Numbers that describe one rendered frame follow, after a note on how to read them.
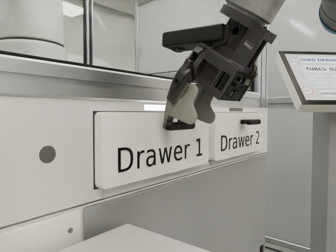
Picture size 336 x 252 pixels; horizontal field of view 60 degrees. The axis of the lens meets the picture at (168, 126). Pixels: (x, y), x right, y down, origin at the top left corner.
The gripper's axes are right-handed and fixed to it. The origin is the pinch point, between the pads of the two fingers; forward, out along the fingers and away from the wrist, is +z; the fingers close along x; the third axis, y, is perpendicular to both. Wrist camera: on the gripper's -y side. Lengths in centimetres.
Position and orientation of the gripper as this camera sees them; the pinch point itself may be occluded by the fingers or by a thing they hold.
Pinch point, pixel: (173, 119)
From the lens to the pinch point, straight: 50.8
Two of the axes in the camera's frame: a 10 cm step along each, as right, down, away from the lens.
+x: 6.2, -0.3, 7.8
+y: 6.4, 5.9, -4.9
